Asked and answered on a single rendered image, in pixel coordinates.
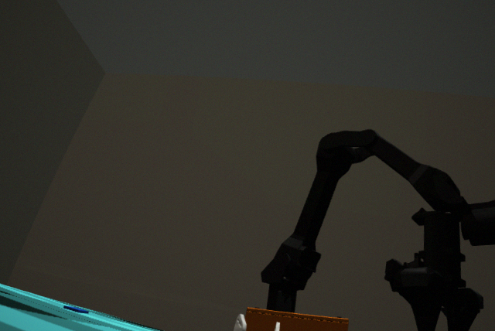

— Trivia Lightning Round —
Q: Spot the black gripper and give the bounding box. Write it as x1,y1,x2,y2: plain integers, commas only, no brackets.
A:
394,241,484,331

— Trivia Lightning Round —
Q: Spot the blue flat bar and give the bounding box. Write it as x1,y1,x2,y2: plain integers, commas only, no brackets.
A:
64,306,89,313

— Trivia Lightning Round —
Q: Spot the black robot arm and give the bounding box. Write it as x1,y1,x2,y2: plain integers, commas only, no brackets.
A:
261,129,495,313

